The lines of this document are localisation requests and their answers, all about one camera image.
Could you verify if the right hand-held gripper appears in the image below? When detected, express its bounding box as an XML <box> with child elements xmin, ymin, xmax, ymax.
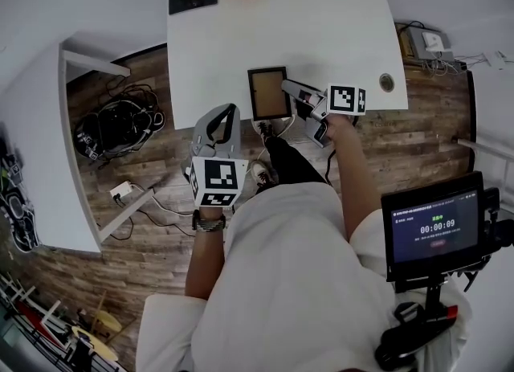
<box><xmin>280</xmin><ymin>79</ymin><xmax>368</xmax><ymax>149</ymax></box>

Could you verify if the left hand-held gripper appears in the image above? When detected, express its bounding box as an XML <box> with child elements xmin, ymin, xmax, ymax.
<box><xmin>183</xmin><ymin>103</ymin><xmax>250</xmax><ymax>208</ymax></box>

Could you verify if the black wooden picture frame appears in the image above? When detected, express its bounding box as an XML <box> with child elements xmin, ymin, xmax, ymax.
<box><xmin>247</xmin><ymin>66</ymin><xmax>293</xmax><ymax>122</ymax></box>

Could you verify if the person's right forearm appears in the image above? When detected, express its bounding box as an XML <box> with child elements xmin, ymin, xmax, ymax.
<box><xmin>325</xmin><ymin>113</ymin><xmax>373</xmax><ymax>243</ymax></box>

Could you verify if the person's left forearm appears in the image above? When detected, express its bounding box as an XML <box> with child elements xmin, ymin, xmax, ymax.
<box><xmin>184</xmin><ymin>206</ymin><xmax>228</xmax><ymax>301</ymax></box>

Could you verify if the white sneaker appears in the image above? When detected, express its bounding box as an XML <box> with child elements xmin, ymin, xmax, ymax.
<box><xmin>250</xmin><ymin>160</ymin><xmax>279</xmax><ymax>187</ymax></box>
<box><xmin>251</xmin><ymin>117</ymin><xmax>279</xmax><ymax>138</ymax></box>

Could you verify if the person's black trouser leg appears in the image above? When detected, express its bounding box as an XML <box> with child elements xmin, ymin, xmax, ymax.
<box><xmin>264</xmin><ymin>135</ymin><xmax>328</xmax><ymax>187</ymax></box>

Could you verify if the metal wristwatch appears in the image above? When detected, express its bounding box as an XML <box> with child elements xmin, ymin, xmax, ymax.
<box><xmin>191</xmin><ymin>210</ymin><xmax>227</xmax><ymax>234</ymax></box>

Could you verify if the white power strip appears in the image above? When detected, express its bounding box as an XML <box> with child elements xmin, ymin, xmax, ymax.
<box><xmin>108</xmin><ymin>180</ymin><xmax>138</xmax><ymax>203</ymax></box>

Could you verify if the grey box device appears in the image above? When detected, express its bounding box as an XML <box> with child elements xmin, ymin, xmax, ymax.
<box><xmin>395</xmin><ymin>20</ymin><xmax>455</xmax><ymax>63</ymax></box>

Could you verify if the black smartphone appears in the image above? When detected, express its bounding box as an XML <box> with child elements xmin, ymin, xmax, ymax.
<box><xmin>168</xmin><ymin>0</ymin><xmax>219</xmax><ymax>16</ymax></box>

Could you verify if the white power adapter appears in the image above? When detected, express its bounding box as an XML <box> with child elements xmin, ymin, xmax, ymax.
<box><xmin>421</xmin><ymin>31</ymin><xmax>451</xmax><ymax>52</ymax></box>

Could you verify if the person's white shirt torso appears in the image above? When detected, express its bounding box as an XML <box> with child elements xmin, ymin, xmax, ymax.
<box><xmin>188</xmin><ymin>182</ymin><xmax>471</xmax><ymax>372</ymax></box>

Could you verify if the white side table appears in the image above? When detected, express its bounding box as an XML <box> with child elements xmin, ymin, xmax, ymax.
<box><xmin>0</xmin><ymin>31</ymin><xmax>154</xmax><ymax>254</ymax></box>

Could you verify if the black monitor screen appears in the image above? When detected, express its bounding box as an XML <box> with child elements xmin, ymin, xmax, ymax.
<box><xmin>380</xmin><ymin>170</ymin><xmax>493</xmax><ymax>284</ymax></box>

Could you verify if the black white patterned gear pile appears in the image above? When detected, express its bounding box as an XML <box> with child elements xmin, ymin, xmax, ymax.
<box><xmin>0</xmin><ymin>121</ymin><xmax>42</xmax><ymax>251</ymax></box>

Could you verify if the yellow round plate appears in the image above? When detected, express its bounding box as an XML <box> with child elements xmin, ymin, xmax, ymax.
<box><xmin>71</xmin><ymin>325</ymin><xmax>120</xmax><ymax>362</ymax></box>

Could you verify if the tangle of black cables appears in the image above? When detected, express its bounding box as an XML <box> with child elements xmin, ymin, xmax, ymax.
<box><xmin>73</xmin><ymin>84</ymin><xmax>166</xmax><ymax>161</ymax></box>

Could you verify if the bundle of thin grey cables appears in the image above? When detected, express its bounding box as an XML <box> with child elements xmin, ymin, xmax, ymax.
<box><xmin>420</xmin><ymin>53</ymin><xmax>470</xmax><ymax>77</ymax></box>

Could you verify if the black camera on stand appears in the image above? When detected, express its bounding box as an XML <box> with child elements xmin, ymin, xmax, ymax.
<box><xmin>483</xmin><ymin>186</ymin><xmax>514</xmax><ymax>249</ymax></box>

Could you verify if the black monitor mount rig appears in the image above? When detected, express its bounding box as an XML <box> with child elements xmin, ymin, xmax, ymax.
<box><xmin>374</xmin><ymin>272</ymin><xmax>459</xmax><ymax>372</ymax></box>

